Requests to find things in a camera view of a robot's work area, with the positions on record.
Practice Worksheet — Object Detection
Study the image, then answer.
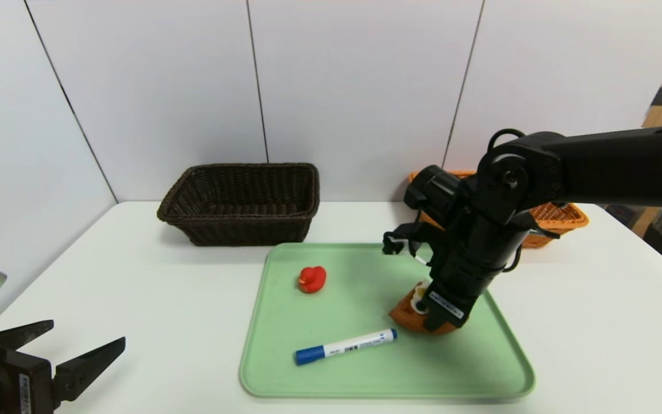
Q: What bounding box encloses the orange wicker basket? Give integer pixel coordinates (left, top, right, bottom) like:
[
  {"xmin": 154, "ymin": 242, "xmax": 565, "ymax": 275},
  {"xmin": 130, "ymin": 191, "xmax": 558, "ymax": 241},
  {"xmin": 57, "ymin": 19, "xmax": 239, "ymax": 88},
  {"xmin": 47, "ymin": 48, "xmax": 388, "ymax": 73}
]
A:
[{"xmin": 407, "ymin": 170, "xmax": 589, "ymax": 249}]

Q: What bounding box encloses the light green plastic tray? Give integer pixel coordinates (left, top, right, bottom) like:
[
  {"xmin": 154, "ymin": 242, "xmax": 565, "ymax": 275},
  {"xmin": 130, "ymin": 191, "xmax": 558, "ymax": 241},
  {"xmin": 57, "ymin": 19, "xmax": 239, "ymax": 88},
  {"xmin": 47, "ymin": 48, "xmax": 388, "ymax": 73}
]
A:
[{"xmin": 239, "ymin": 242, "xmax": 536, "ymax": 399}]

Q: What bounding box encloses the brown cardboard box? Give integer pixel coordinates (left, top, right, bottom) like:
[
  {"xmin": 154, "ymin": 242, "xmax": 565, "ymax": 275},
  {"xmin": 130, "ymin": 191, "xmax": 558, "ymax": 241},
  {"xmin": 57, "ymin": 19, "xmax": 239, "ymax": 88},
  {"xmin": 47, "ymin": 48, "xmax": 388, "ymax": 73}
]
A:
[{"xmin": 606, "ymin": 204, "xmax": 659, "ymax": 236}]

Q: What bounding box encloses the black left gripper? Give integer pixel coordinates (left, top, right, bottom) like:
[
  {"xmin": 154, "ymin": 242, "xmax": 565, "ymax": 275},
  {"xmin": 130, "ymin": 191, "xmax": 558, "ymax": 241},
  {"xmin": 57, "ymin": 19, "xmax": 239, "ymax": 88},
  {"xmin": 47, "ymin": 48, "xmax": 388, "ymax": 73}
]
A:
[{"xmin": 0, "ymin": 319, "xmax": 126, "ymax": 414}]

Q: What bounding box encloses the dark brown wicker basket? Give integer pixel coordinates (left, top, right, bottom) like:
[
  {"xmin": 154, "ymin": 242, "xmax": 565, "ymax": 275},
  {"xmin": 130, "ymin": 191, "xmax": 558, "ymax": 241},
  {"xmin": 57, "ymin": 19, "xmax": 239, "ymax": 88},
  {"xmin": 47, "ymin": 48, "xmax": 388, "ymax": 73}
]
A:
[{"xmin": 157, "ymin": 163, "xmax": 321, "ymax": 247}]

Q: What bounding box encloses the white marker with blue cap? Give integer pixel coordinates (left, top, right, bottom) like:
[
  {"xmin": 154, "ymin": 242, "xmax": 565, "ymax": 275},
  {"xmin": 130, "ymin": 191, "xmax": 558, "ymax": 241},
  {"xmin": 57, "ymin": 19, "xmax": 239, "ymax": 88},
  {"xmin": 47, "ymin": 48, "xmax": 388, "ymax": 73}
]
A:
[{"xmin": 294, "ymin": 328, "xmax": 398, "ymax": 366}]

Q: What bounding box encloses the red rubber duck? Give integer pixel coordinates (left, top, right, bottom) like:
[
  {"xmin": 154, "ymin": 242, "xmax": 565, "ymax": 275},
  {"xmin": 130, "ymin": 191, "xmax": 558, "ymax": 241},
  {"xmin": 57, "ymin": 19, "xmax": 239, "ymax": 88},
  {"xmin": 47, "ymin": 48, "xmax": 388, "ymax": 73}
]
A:
[{"xmin": 298, "ymin": 266, "xmax": 327, "ymax": 294}]

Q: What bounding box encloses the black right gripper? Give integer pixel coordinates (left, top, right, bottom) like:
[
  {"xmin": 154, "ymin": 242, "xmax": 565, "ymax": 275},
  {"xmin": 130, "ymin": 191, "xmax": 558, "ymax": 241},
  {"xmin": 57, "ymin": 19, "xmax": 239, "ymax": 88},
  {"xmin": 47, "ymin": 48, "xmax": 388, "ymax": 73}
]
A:
[{"xmin": 419, "ymin": 244, "xmax": 524, "ymax": 332}]

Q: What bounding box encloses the toy waffle with fruit topping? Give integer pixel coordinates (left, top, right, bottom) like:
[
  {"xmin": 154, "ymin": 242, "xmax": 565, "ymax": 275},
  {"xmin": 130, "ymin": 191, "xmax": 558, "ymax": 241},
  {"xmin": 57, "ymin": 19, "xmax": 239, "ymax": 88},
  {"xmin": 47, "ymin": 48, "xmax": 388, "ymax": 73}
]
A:
[{"xmin": 389, "ymin": 280, "xmax": 459, "ymax": 336}]

